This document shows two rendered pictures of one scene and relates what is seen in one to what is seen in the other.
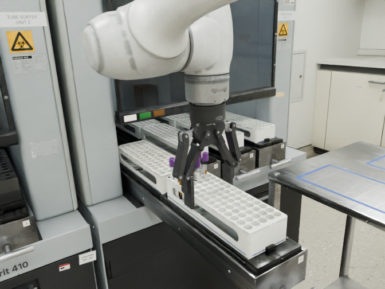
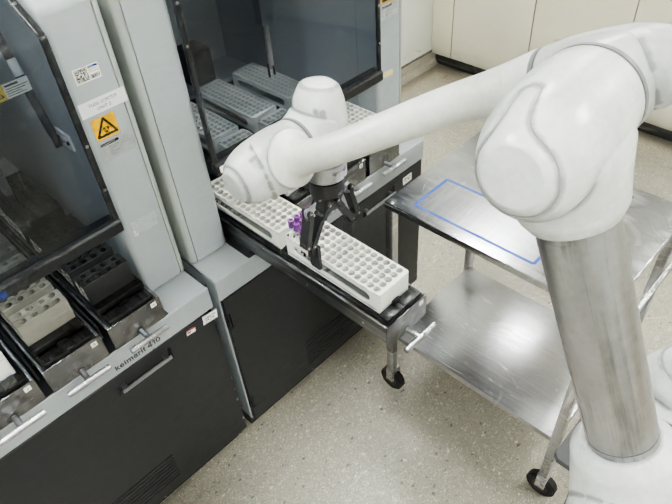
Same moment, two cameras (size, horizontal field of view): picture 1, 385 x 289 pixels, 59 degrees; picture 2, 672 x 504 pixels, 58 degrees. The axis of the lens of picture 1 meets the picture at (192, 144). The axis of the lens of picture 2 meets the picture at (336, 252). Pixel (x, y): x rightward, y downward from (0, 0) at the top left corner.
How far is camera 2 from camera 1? 0.69 m
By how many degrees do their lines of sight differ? 25
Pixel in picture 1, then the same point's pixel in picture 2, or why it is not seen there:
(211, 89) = (332, 173)
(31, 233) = (158, 312)
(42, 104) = (135, 182)
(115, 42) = (261, 186)
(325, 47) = not seen: outside the picture
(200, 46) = not seen: hidden behind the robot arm
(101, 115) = (194, 171)
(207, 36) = not seen: hidden behind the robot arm
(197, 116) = (319, 194)
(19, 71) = (109, 157)
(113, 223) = (229, 279)
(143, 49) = (284, 186)
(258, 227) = (385, 288)
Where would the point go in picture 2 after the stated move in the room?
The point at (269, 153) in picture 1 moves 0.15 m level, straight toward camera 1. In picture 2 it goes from (381, 156) to (383, 186)
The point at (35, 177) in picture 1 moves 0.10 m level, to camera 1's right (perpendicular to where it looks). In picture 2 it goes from (141, 253) to (184, 245)
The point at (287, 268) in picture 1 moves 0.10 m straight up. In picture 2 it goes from (411, 313) to (412, 281)
